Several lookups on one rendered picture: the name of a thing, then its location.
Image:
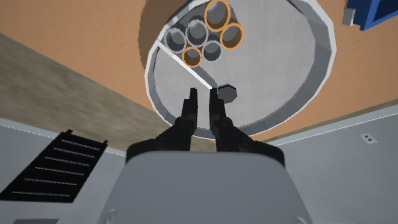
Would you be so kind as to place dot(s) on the bronze bushing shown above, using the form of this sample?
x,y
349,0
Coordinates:
x,y
236,41
189,61
223,23

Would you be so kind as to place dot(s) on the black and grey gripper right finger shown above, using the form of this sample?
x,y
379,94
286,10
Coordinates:
x,y
230,139

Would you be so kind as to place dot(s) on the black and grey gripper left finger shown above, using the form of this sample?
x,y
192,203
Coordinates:
x,y
175,138

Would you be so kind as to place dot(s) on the grey cylinder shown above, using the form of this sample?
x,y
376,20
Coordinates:
x,y
170,44
212,57
194,41

